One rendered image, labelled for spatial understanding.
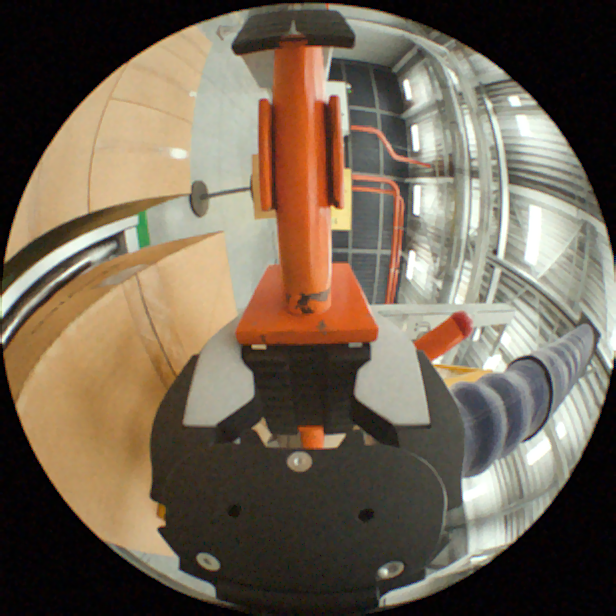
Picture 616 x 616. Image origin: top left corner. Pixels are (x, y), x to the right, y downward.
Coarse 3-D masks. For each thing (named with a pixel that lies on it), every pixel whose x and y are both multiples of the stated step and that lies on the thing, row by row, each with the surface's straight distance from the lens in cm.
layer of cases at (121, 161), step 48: (192, 48) 139; (96, 96) 78; (144, 96) 92; (192, 96) 123; (96, 144) 70; (144, 144) 84; (48, 192) 60; (96, 192) 66; (144, 192) 79; (48, 240) 70
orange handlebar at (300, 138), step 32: (288, 64) 10; (320, 64) 11; (288, 96) 9; (320, 96) 9; (288, 128) 8; (320, 128) 8; (288, 160) 8; (320, 160) 8; (288, 192) 8; (320, 192) 8; (288, 224) 8; (320, 224) 8; (288, 256) 8; (320, 256) 8; (288, 288) 9; (320, 288) 9
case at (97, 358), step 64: (128, 256) 39; (192, 256) 25; (64, 320) 16; (128, 320) 17; (192, 320) 24; (64, 384) 14; (128, 384) 17; (64, 448) 15; (128, 448) 18; (128, 512) 19
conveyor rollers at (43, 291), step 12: (108, 240) 66; (84, 252) 61; (96, 252) 62; (108, 252) 65; (72, 264) 58; (84, 264) 60; (48, 276) 56; (60, 276) 56; (72, 276) 58; (36, 288) 55; (48, 288) 55; (60, 288) 57; (24, 300) 54; (36, 300) 54; (12, 312) 54; (24, 312) 53; (12, 324) 53; (12, 336) 54
